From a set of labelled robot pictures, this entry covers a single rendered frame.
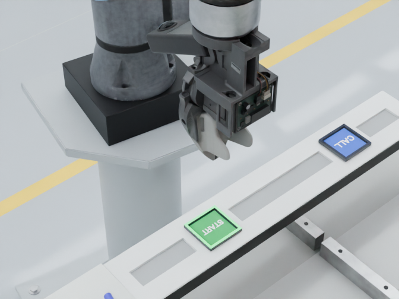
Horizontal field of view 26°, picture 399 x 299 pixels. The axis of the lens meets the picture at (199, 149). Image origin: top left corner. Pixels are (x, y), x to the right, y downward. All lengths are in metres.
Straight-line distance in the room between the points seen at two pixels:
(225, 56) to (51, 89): 0.74
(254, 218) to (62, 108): 0.53
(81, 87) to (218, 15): 0.68
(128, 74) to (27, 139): 1.32
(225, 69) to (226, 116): 0.05
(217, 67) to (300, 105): 1.91
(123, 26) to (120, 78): 0.10
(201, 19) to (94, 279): 0.39
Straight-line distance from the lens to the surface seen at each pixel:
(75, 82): 1.55
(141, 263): 1.13
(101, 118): 1.47
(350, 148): 1.29
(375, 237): 1.37
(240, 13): 0.88
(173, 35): 0.98
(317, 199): 1.23
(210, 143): 1.02
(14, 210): 2.55
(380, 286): 1.27
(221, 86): 0.94
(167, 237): 1.16
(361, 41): 3.16
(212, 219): 1.18
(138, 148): 1.49
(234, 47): 0.90
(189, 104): 0.98
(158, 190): 1.63
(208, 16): 0.88
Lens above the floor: 1.84
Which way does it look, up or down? 44 degrees down
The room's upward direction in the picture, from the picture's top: straight up
